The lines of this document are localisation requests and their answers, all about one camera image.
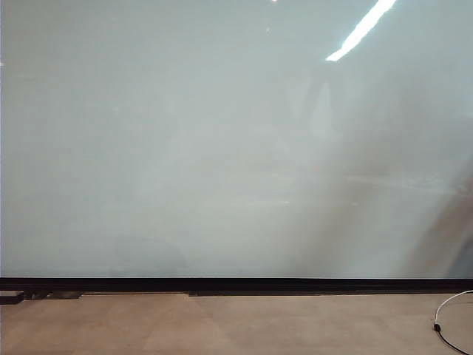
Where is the white cable with black plug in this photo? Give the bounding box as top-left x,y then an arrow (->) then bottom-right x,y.
432,290 -> 473,355

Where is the black metal stand foot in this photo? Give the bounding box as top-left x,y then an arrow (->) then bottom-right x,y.
0,291 -> 25,305

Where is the white glass whiteboard black frame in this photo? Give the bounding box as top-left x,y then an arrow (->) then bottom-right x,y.
0,0 -> 473,293

